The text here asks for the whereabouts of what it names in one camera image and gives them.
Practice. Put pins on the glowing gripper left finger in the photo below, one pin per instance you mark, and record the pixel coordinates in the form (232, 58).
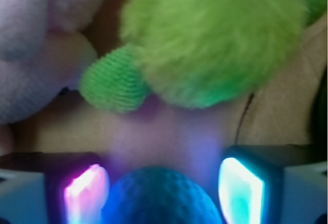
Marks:
(42, 187)

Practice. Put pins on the pink plush bunny toy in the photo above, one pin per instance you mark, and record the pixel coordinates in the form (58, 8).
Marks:
(43, 52)

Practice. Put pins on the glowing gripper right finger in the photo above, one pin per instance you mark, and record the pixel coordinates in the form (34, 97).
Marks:
(273, 184)

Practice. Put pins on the green plush frog toy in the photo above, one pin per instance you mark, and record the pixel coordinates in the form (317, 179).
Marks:
(196, 53)

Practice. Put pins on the blue rubber ball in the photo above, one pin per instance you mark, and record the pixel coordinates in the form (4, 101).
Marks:
(158, 195)

